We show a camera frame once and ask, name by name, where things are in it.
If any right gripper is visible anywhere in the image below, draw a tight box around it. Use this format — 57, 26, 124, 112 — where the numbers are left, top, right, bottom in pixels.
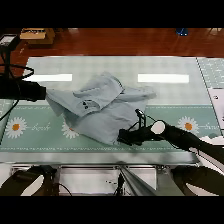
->
116, 127, 150, 146

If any light blue shirt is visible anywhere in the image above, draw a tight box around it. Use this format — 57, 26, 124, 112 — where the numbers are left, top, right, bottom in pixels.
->
45, 71, 158, 146

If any blue object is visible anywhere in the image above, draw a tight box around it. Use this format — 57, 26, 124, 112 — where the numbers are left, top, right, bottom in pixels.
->
175, 27, 190, 37

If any cardboard box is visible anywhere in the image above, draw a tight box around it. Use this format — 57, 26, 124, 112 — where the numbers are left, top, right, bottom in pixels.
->
19, 27, 56, 46

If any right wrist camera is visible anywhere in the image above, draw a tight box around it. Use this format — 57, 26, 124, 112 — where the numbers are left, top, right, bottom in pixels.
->
134, 108, 148, 130

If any silver frame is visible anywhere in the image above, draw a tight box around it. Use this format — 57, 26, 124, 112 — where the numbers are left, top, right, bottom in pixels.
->
0, 161, 224, 197

